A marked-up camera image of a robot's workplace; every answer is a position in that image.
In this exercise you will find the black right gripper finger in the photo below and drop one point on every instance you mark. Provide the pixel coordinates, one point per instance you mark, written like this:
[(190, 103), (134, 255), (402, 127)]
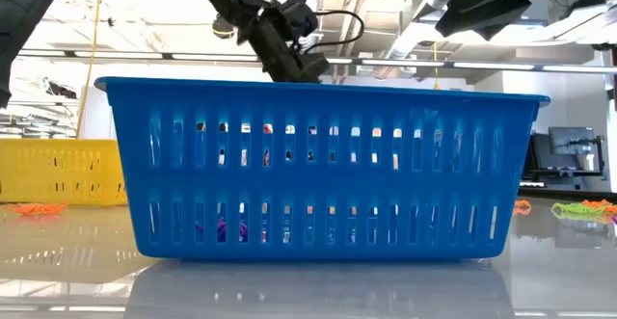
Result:
[(482, 15)]

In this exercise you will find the blue slotted plastic basket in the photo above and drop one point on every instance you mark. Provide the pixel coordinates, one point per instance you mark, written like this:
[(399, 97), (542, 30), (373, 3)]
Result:
[(308, 184)]

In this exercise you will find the yellow slotted plastic basket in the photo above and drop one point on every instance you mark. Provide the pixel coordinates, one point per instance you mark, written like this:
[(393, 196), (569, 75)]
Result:
[(58, 174)]

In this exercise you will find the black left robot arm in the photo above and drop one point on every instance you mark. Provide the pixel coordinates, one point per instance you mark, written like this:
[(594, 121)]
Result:
[(24, 20)]

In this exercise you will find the black rig crossbar with lights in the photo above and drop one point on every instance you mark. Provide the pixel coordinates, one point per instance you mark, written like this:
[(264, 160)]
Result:
[(217, 57)]

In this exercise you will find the black ceiling dome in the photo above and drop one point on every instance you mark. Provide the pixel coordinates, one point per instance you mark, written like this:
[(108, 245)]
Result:
[(222, 32)]

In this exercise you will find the black computer monitor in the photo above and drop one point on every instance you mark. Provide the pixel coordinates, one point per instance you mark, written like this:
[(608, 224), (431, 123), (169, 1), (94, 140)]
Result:
[(571, 140)]

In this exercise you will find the green plastic spider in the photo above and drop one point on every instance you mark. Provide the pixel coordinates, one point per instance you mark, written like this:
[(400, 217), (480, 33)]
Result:
[(571, 211)]

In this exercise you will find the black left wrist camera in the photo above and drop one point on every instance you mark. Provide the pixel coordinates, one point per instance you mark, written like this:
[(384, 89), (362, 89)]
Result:
[(299, 18)]

